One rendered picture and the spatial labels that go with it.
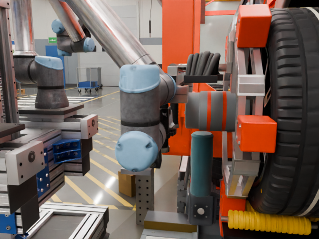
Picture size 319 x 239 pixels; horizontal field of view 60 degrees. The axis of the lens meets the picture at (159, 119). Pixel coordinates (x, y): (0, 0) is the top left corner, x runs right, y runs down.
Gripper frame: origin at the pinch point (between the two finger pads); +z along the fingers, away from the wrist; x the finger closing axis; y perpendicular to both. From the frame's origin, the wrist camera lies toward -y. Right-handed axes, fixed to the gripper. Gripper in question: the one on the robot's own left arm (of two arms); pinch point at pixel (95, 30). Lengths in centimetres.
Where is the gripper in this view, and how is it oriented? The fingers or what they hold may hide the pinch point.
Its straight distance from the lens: 192.0
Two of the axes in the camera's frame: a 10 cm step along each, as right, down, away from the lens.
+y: -1.3, 9.6, 2.3
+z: 3.7, -1.7, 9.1
